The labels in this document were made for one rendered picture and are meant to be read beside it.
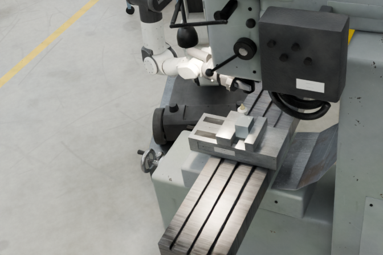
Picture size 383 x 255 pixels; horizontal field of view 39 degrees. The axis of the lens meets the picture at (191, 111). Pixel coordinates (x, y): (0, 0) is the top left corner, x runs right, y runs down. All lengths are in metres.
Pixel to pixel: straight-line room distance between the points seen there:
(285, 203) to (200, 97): 1.11
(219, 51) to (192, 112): 1.10
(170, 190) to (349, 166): 0.87
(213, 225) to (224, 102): 1.19
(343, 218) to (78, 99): 2.67
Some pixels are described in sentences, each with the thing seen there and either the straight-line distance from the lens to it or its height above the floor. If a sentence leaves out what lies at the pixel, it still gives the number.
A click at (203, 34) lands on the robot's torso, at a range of 2.59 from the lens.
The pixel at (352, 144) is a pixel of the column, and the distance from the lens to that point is 1.64.
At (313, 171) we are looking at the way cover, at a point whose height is 0.96.
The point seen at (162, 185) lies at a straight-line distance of 2.30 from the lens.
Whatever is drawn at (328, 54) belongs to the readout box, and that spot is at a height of 1.66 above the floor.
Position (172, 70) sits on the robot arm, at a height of 1.16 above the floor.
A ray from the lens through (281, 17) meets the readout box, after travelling 1.30.
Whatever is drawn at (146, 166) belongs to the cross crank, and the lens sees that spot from 2.49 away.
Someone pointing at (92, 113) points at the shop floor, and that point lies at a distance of 3.96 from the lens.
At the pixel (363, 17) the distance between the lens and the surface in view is 1.52.
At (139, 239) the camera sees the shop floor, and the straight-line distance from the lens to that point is 3.06.
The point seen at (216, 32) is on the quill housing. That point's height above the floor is 1.49.
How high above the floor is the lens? 2.39
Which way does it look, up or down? 39 degrees down
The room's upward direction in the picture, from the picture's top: 10 degrees counter-clockwise
